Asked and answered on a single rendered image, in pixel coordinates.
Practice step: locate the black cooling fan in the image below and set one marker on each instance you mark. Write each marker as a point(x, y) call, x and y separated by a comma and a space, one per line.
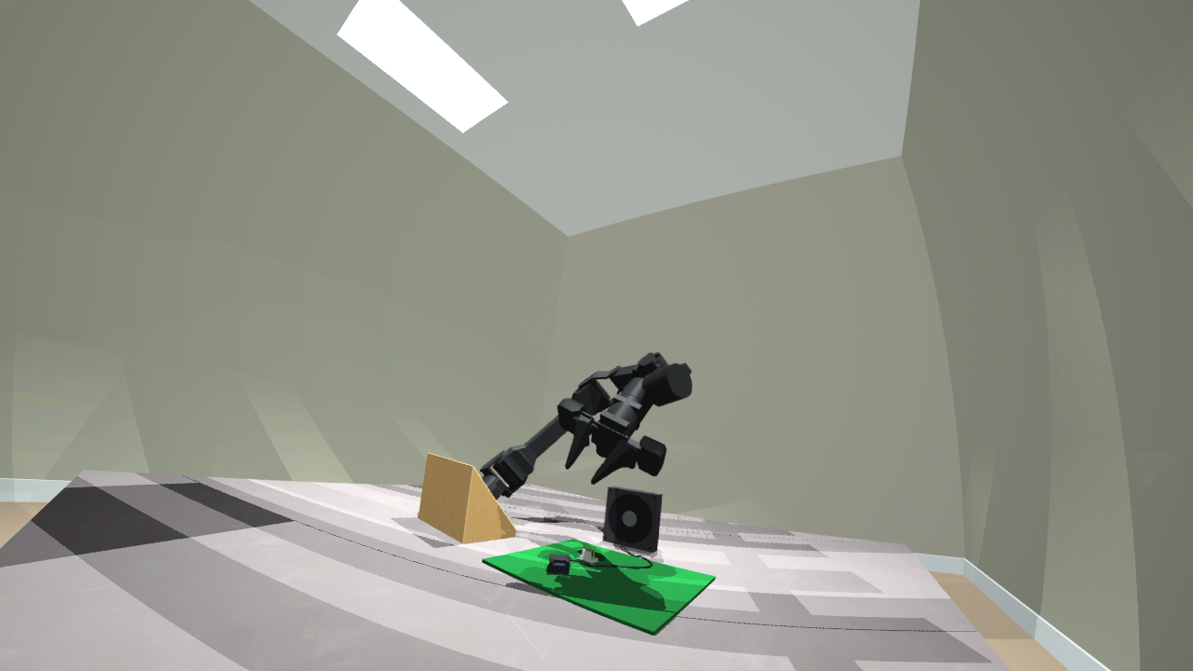
point(632, 515)

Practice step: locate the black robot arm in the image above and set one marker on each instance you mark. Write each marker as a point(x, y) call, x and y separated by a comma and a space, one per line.
point(652, 381)

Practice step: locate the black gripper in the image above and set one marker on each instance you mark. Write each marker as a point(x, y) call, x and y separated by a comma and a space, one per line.
point(619, 421)

